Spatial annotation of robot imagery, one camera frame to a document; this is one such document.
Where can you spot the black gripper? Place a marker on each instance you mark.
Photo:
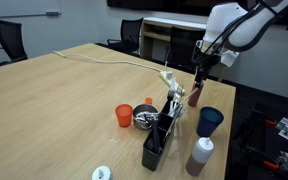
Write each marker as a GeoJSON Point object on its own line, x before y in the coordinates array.
{"type": "Point", "coordinates": [203, 63]}

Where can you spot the brown sauce bottle white cap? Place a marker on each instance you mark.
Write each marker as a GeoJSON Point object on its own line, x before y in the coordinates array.
{"type": "Point", "coordinates": [195, 94]}

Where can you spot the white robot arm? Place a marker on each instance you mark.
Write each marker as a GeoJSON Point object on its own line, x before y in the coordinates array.
{"type": "Point", "coordinates": [231, 29]}

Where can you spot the brown squeeze bottle white cap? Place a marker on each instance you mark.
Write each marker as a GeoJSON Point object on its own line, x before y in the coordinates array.
{"type": "Point", "coordinates": [200, 154]}

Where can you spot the black office chair right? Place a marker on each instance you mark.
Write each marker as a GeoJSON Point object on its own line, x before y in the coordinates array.
{"type": "Point", "coordinates": [181, 48]}

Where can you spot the black office chair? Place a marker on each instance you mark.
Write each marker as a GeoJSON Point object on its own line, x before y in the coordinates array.
{"type": "Point", "coordinates": [130, 34]}
{"type": "Point", "coordinates": [181, 48]}
{"type": "Point", "coordinates": [11, 42]}

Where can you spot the white power strip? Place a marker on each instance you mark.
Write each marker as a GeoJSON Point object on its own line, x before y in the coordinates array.
{"type": "Point", "coordinates": [170, 80]}

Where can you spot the wooden side cabinet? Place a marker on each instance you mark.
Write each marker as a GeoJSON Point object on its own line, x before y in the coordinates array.
{"type": "Point", "coordinates": [154, 28]}

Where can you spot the dark blue plastic cup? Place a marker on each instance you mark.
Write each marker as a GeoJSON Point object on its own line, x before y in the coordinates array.
{"type": "Point", "coordinates": [210, 118]}

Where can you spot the small orange cup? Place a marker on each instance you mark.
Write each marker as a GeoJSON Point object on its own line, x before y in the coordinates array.
{"type": "Point", "coordinates": [148, 100]}

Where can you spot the black office chair middle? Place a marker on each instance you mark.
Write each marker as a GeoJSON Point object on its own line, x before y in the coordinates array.
{"type": "Point", "coordinates": [130, 34]}

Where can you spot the steel bowl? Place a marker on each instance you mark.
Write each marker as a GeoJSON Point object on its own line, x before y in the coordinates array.
{"type": "Point", "coordinates": [142, 114]}

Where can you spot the black utensil caddy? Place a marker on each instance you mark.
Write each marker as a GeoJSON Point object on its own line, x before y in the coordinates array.
{"type": "Point", "coordinates": [166, 121]}

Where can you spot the orange plastic cup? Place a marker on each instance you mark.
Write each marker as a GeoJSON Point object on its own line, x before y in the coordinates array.
{"type": "Point", "coordinates": [124, 114]}

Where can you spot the black spatula in caddy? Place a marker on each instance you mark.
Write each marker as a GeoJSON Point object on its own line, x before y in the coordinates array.
{"type": "Point", "coordinates": [153, 119]}

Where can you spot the black cart with orange clamps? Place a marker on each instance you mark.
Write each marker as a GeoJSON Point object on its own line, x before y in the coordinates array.
{"type": "Point", "coordinates": [260, 146]}

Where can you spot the black office chair left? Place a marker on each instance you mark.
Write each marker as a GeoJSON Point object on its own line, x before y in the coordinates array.
{"type": "Point", "coordinates": [11, 42]}

